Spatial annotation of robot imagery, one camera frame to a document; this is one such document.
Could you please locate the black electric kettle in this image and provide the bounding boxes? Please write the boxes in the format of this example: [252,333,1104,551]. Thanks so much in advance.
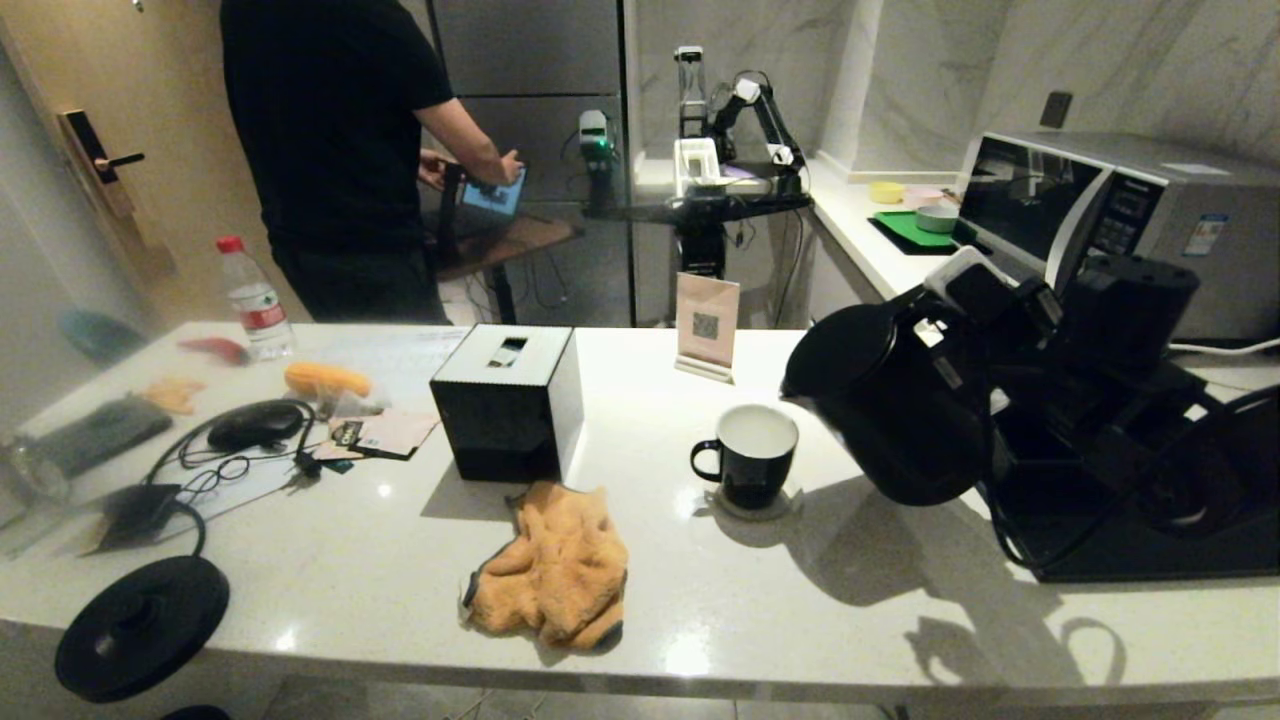
[780,300,1001,507]

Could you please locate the person's right forearm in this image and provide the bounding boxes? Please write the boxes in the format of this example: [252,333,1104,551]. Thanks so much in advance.
[415,97,506,186]

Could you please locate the green cutting mat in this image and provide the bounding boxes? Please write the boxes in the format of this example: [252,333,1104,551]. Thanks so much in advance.
[866,210,976,257]

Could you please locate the black rectangular tray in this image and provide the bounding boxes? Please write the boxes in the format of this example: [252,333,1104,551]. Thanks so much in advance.
[985,440,1280,583]

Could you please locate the round white coaster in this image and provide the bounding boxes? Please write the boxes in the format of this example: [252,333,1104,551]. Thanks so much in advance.
[712,480,803,522]

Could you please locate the beige QR code sign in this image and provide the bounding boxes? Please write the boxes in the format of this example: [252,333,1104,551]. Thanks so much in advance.
[673,274,741,386]

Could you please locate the black mug white inside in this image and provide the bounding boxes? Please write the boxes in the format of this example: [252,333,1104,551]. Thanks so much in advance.
[689,404,800,511]

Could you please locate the black teleoperation rig stand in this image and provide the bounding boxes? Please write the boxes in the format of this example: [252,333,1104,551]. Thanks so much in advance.
[582,192,813,283]

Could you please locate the silver microwave oven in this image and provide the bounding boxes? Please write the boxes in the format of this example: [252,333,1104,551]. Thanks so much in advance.
[955,130,1280,341]

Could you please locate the white plastic stand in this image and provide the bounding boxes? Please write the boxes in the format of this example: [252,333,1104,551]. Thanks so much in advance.
[672,138,723,201]

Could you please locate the grey device green light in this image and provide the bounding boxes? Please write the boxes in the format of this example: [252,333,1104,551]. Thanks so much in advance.
[578,111,613,211]

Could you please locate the brown wooden side table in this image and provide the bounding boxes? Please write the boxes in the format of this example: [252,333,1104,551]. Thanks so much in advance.
[435,216,586,326]

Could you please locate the black white tissue box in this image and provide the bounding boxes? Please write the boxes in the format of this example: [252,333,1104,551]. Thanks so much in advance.
[429,325,585,485]

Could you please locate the orange microfibre cloth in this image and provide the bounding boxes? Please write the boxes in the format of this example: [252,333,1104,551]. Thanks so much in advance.
[462,481,629,652]

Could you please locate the laptop with blue screen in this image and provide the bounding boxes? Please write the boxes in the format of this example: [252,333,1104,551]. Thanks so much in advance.
[460,168,526,219]

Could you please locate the grey refrigerator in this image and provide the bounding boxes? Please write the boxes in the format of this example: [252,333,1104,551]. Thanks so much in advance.
[430,0,636,329]

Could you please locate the beige paper card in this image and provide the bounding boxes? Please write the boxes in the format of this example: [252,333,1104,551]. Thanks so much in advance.
[355,412,441,461]

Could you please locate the yellow corn cob toy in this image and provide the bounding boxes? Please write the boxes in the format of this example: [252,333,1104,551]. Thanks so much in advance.
[285,364,374,401]

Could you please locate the person in black shirt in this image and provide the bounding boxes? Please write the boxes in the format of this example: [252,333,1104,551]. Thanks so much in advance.
[220,0,456,326]

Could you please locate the clear water bottle red cap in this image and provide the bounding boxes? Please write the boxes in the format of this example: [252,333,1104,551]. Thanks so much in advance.
[216,237,297,363]

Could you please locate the black computer mouse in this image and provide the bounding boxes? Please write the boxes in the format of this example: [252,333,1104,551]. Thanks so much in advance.
[208,402,309,453]

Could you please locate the red chili pepper toy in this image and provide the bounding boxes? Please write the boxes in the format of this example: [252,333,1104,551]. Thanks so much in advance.
[180,340,253,368]

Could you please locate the small orange rag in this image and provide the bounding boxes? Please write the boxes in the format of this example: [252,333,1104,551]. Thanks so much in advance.
[138,378,209,416]

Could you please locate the beige wooden door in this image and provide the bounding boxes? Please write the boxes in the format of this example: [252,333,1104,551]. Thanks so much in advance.
[0,0,271,323]

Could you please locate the teal cloth bundle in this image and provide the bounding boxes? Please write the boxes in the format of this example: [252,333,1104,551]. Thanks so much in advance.
[62,312,149,366]

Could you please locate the dark grey wallet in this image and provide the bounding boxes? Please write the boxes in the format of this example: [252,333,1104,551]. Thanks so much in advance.
[35,398,176,479]

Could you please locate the black round kettle base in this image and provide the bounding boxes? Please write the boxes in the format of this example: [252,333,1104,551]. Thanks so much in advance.
[55,556,231,703]

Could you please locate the clear drinking glass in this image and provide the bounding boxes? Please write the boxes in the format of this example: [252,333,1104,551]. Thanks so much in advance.
[0,435,76,511]

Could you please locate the white power cable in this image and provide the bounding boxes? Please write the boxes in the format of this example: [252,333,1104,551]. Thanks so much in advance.
[1170,338,1280,357]

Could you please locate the thin black mouse cable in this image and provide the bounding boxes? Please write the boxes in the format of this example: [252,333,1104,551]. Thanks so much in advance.
[148,400,321,501]

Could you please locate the black door lock handle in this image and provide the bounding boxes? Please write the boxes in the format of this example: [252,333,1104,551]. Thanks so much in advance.
[60,112,148,223]

